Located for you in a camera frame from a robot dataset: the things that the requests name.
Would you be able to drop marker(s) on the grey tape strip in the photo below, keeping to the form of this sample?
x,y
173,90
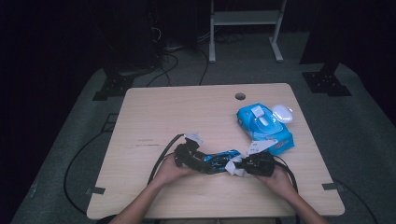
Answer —
x,y
332,186
96,190

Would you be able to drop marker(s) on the person's left hand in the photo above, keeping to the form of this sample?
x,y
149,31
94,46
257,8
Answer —
x,y
169,172

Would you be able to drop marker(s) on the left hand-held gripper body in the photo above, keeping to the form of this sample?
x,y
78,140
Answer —
x,y
186,157

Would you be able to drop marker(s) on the blue toy car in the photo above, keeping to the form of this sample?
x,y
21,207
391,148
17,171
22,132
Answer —
x,y
222,157

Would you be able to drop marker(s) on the clear oval plastic lid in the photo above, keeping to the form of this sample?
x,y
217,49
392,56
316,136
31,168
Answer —
x,y
282,114

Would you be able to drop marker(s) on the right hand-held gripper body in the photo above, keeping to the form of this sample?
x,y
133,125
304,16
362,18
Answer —
x,y
260,163

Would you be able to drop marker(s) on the white wet wipe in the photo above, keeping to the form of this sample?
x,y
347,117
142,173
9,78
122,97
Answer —
x,y
232,168

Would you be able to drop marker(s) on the black stand base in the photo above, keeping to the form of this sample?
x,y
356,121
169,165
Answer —
x,y
327,84
113,88

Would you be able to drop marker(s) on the white metal stand frame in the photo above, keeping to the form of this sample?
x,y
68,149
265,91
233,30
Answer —
x,y
246,18

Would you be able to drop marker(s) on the blue wet wipes pack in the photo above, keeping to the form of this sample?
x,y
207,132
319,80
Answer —
x,y
267,130

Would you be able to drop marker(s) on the person's right hand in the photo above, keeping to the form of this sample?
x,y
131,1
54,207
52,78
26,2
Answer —
x,y
278,183

